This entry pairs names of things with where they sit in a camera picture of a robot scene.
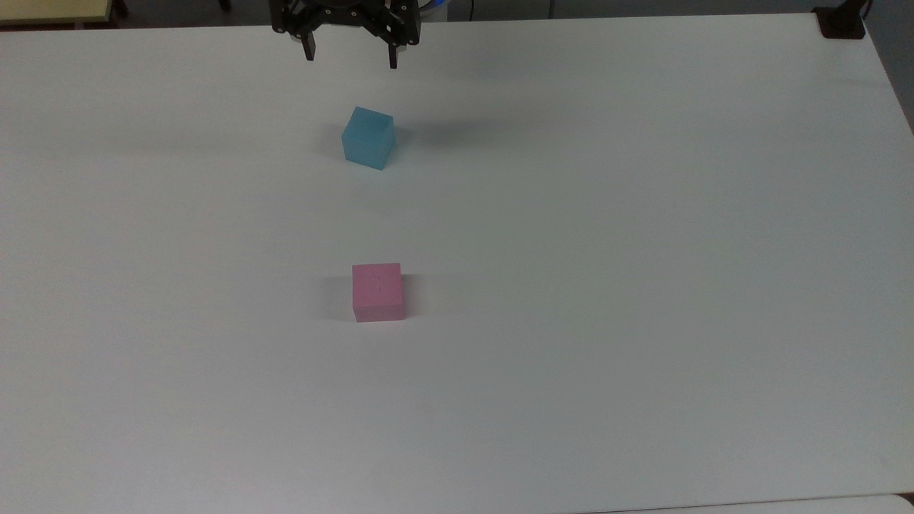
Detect blue cube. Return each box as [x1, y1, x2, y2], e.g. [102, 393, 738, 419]
[341, 106, 396, 171]

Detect pink cube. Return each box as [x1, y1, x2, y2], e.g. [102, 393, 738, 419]
[351, 262, 406, 323]

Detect black camera stand clamp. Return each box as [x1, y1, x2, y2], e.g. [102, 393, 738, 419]
[813, 0, 873, 40]

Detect yellow table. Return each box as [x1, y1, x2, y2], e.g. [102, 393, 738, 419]
[0, 0, 116, 28]

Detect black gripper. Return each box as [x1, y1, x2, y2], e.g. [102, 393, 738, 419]
[269, 0, 423, 71]

